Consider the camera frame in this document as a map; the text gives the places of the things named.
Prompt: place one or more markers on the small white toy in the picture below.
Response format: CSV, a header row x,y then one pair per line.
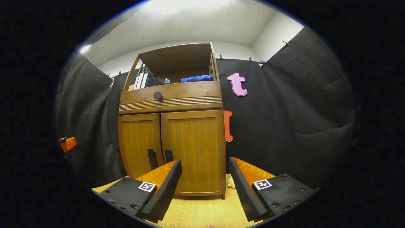
x,y
231,182

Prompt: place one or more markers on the wooden shoe cabinet door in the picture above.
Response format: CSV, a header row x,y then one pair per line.
x,y
196,142
136,142

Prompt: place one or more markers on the black backdrop cloth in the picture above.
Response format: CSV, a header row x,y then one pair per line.
x,y
300,110

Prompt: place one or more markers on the wooden cabinet drawer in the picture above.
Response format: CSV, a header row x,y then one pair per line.
x,y
190,90

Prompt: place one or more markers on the small teal box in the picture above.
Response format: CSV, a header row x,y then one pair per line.
x,y
167,81

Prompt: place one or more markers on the black round drawer knob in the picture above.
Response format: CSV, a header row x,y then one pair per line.
x,y
158,96

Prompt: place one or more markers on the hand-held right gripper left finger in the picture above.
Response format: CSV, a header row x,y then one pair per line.
x,y
164,193

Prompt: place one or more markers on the wooden double-door shoe cabinet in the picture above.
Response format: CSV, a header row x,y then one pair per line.
x,y
177,60

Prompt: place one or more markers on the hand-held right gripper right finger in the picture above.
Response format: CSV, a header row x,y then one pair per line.
x,y
245,193

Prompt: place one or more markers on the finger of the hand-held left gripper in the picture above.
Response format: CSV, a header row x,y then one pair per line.
x,y
69,144

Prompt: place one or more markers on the blue folded towel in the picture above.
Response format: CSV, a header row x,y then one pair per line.
x,y
196,79

